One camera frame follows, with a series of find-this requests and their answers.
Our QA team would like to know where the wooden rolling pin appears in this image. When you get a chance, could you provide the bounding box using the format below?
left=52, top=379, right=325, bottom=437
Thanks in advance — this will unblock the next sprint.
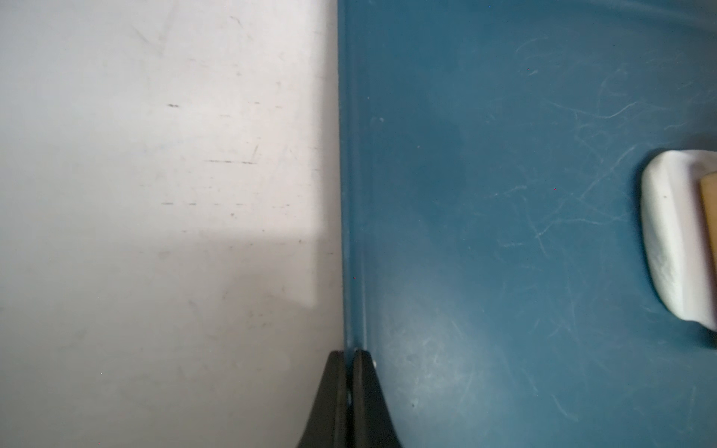
left=698, top=172, right=717, bottom=271

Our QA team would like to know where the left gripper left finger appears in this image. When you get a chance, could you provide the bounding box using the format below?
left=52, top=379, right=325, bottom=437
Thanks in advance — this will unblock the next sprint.
left=298, top=351, right=348, bottom=448

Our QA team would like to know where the teal plastic tray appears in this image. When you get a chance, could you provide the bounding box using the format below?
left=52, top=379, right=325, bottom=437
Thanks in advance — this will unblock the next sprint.
left=338, top=1, right=716, bottom=447

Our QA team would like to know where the white dough piece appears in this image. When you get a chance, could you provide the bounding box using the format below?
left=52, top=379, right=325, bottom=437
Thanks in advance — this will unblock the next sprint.
left=640, top=149, right=716, bottom=332

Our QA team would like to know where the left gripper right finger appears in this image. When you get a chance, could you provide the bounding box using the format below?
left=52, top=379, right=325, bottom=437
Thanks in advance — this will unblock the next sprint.
left=351, top=350, right=401, bottom=448

